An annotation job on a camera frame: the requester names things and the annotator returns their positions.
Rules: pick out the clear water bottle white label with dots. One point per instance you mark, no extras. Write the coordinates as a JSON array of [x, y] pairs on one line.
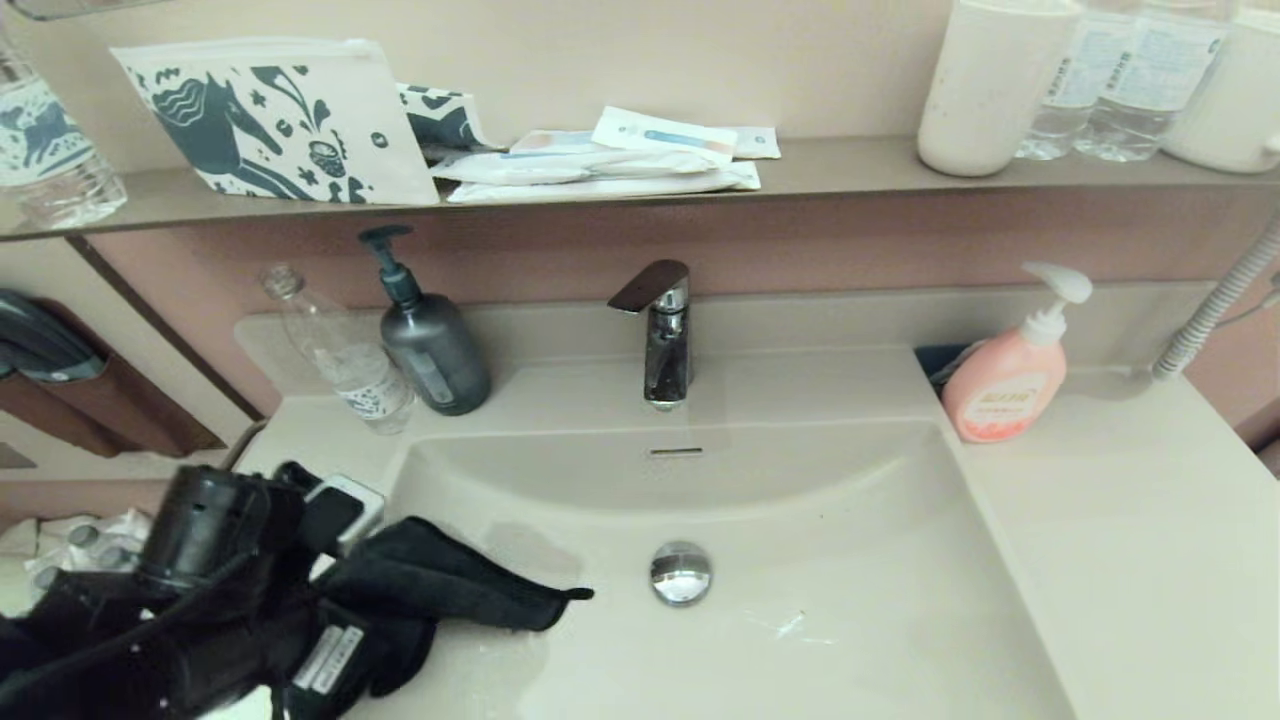
[[1068, 95], [1150, 85]]

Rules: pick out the small blue print pouch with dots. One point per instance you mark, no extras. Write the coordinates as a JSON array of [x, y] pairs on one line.
[[448, 118]]

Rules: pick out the white ribbed mug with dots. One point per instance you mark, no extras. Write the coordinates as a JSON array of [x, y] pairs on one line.
[[1230, 105]]

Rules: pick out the plain white cup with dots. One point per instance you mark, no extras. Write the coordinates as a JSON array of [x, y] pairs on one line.
[[990, 95]]

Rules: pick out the chrome faucet brown lever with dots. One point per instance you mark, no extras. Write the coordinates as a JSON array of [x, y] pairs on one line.
[[667, 350]]

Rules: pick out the dark grey pump bottle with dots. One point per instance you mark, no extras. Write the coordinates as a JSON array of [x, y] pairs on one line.
[[435, 360]]

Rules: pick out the pink soap pump bottle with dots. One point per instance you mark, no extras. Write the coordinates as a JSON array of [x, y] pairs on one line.
[[1005, 395]]

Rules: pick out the dark blue packet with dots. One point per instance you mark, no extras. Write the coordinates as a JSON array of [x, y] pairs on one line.
[[938, 363]]

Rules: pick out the dark grey terry towel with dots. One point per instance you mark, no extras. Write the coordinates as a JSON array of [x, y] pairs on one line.
[[440, 580]]

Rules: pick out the clear water bottle blue print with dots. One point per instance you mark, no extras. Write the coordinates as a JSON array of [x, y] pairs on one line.
[[55, 160]]

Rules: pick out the white ceramic sink basin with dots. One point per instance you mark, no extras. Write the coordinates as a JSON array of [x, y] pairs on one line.
[[800, 560]]

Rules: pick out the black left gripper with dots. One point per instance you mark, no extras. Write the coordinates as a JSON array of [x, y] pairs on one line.
[[330, 650]]

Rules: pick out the empty clear plastic bottle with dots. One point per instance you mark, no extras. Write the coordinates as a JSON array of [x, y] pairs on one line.
[[358, 375]]

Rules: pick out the large horse print pouch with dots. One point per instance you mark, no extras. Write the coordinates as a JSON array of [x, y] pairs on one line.
[[260, 125]]

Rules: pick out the white sachet blue stripe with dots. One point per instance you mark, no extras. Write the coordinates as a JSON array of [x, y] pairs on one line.
[[662, 135]]

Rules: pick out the black hair dryer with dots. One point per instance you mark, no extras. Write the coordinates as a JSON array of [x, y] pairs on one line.
[[40, 348]]

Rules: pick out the long white sachet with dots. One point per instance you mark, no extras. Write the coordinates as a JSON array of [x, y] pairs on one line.
[[525, 170], [600, 189]]

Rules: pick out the chrome drain stopper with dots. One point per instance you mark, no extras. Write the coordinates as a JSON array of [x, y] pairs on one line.
[[681, 575]]

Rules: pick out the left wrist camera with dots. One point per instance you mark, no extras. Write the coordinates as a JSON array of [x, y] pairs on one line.
[[345, 505]]

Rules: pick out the white sachet peach print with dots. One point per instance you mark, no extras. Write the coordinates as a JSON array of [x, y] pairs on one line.
[[550, 142]]

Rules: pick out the brown fabric holder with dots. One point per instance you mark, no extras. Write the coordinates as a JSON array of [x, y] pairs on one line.
[[150, 410]]

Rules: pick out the plastic wrapped bottle pack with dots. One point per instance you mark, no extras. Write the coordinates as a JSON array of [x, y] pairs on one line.
[[90, 540]]

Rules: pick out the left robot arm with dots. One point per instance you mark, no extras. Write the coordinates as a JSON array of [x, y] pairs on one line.
[[200, 530]]

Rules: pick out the beige wall shelf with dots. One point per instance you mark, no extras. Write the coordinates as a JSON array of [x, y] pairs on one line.
[[850, 165]]

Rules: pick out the small white sachet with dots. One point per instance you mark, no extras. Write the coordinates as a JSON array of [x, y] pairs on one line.
[[757, 143]]

